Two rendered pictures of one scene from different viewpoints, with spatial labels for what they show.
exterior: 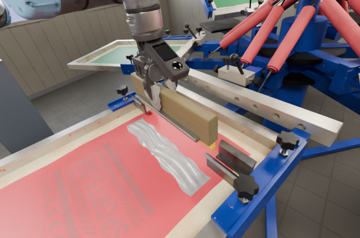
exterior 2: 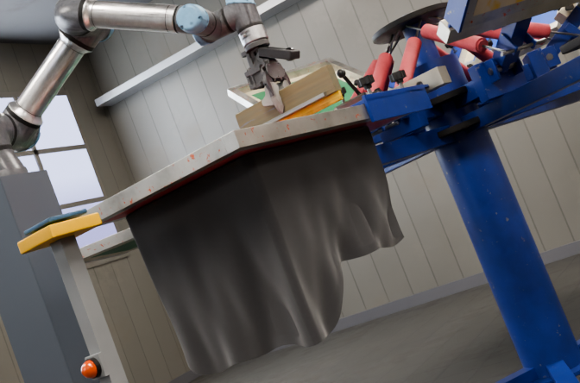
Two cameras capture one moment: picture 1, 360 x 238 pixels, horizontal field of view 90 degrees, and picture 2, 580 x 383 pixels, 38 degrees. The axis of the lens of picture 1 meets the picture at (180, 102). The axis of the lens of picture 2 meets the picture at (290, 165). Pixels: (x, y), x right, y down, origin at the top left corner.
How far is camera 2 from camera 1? 2.01 m
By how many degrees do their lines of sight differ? 42
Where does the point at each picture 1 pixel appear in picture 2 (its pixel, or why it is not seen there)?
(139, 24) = (253, 34)
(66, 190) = not seen: hidden behind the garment
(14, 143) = (51, 295)
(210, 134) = (332, 78)
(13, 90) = (54, 210)
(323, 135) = (434, 77)
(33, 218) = not seen: hidden behind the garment
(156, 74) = (272, 72)
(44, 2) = (204, 18)
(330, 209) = not seen: outside the picture
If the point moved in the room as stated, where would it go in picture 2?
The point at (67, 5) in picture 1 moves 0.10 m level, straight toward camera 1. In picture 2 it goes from (210, 23) to (230, 7)
